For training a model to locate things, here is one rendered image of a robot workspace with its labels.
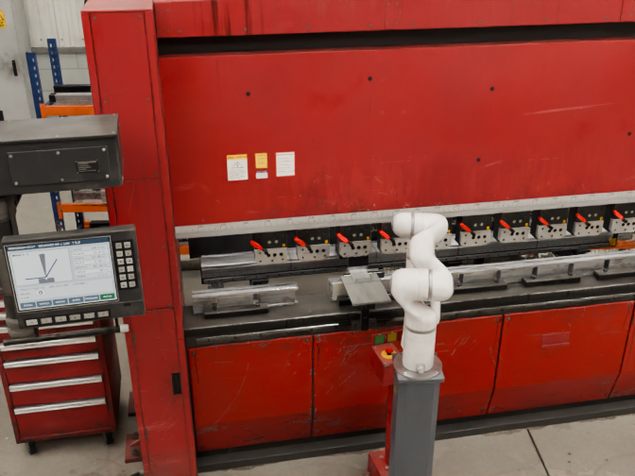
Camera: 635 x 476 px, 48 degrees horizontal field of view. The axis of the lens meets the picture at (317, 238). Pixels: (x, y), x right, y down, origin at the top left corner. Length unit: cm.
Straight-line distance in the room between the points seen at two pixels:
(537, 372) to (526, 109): 142
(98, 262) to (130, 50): 78
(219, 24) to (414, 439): 182
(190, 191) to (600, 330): 224
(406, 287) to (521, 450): 172
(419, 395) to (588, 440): 161
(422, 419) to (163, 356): 118
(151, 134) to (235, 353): 116
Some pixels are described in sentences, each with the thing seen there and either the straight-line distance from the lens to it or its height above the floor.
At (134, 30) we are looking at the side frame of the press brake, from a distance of 279.
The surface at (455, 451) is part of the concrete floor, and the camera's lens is 405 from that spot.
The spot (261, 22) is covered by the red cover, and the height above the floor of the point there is 221.
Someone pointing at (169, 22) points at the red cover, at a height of 222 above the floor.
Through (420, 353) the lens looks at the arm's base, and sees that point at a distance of 280.
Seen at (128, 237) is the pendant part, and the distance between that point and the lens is 265.
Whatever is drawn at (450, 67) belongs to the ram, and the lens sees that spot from 325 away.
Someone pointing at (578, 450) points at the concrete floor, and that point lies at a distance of 422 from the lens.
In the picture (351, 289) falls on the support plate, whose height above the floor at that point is 100.
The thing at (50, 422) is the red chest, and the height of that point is 23.
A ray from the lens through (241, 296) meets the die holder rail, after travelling 344.
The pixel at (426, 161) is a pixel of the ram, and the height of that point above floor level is 157.
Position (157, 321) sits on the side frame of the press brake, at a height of 99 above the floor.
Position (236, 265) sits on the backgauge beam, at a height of 97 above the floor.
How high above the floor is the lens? 268
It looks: 26 degrees down
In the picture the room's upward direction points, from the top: straight up
